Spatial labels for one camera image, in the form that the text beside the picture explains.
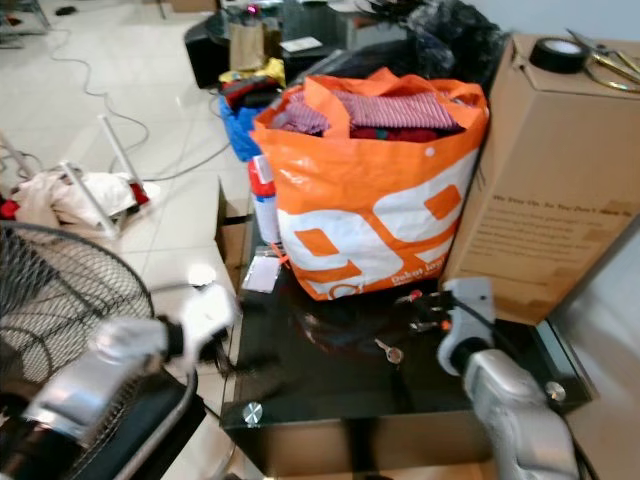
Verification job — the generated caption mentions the dark red cloth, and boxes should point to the dark red cloth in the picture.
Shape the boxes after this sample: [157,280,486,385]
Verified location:
[350,125,446,144]

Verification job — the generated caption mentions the white rack tube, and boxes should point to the white rack tube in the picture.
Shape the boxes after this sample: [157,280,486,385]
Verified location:
[98,113,151,206]
[58,160,106,226]

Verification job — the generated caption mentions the grey floor cable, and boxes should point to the grey floor cable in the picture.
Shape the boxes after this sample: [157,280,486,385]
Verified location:
[50,35,231,181]

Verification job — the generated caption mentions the brown paper bag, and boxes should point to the brown paper bag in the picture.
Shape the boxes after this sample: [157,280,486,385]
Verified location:
[228,22,269,73]

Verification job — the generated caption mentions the white cloth pile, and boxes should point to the white cloth pile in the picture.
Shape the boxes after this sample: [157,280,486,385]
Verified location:
[15,172,151,229]

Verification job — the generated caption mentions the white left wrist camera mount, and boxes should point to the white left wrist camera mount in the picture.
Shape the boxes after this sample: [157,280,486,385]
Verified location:
[180,285,241,363]

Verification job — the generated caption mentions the yellow cloth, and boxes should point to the yellow cloth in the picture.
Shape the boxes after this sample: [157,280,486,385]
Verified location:
[220,58,286,91]

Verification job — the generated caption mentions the black glass table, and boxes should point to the black glass table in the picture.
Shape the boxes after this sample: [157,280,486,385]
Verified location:
[220,215,596,479]

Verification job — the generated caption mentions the black floor cabinet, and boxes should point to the black floor cabinet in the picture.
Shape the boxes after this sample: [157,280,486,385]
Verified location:
[183,15,233,89]

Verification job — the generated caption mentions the white paper sheet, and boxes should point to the white paper sheet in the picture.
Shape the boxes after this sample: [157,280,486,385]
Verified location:
[280,37,324,53]

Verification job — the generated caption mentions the yellow handled scissors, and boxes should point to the yellow handled scissors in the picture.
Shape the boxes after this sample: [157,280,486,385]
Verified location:
[565,28,640,93]

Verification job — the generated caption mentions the black tape roll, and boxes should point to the black tape roll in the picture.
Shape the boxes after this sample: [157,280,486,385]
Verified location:
[528,37,589,75]

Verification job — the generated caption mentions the red white spray can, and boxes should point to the red white spray can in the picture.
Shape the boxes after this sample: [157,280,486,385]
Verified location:
[248,155,281,246]

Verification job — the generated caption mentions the large brown cardboard box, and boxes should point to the large brown cardboard box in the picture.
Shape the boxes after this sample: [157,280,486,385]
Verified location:
[440,33,640,326]

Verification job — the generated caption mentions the blue carrier bag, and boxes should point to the blue carrier bag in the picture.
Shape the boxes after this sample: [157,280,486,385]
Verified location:
[218,90,266,163]

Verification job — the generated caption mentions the small open cardboard box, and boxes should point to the small open cardboard box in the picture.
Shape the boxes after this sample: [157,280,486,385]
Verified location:
[215,180,256,281]

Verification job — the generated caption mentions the black plastic bag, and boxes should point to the black plastic bag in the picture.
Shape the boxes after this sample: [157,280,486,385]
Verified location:
[405,0,509,86]

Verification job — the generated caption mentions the pink striped cloth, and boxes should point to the pink striped cloth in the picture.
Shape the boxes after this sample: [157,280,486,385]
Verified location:
[275,90,461,136]

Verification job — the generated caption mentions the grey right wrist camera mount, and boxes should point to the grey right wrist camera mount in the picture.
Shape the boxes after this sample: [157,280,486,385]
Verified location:
[438,278,496,373]

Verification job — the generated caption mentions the grey metal rack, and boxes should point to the grey metal rack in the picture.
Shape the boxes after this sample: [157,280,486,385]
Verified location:
[0,0,51,46]

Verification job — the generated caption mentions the white paper tag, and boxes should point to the white paper tag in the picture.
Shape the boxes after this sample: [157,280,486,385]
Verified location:
[242,255,281,294]

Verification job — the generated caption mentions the black wire guard fan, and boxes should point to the black wire guard fan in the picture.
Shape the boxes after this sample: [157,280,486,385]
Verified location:
[0,222,211,480]

